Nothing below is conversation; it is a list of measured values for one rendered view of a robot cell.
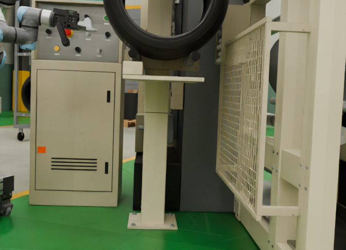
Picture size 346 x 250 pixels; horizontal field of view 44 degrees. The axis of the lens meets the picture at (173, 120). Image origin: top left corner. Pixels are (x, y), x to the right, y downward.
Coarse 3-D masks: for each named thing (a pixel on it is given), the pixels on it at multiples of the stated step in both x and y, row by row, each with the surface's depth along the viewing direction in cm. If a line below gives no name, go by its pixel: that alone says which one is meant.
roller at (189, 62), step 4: (192, 52) 192; (196, 52) 191; (188, 56) 201; (192, 56) 191; (196, 56) 191; (184, 60) 223; (188, 60) 204; (192, 60) 194; (196, 60) 192; (188, 64) 219
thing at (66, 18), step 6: (54, 12) 195; (60, 12) 195; (66, 12) 194; (72, 12) 198; (54, 18) 195; (60, 18) 196; (66, 18) 194; (72, 18) 195; (78, 18) 200; (54, 24) 197; (66, 24) 194; (72, 24) 194
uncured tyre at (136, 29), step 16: (112, 0) 186; (208, 0) 216; (224, 0) 191; (112, 16) 189; (128, 16) 187; (208, 16) 189; (224, 16) 195; (128, 32) 188; (144, 32) 188; (192, 32) 189; (208, 32) 191; (144, 48) 191; (160, 48) 190; (176, 48) 190; (192, 48) 193
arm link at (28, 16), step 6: (24, 6) 195; (18, 12) 193; (24, 12) 192; (30, 12) 193; (36, 12) 193; (18, 18) 194; (24, 18) 193; (30, 18) 193; (36, 18) 193; (24, 24) 194; (30, 24) 194; (36, 24) 196
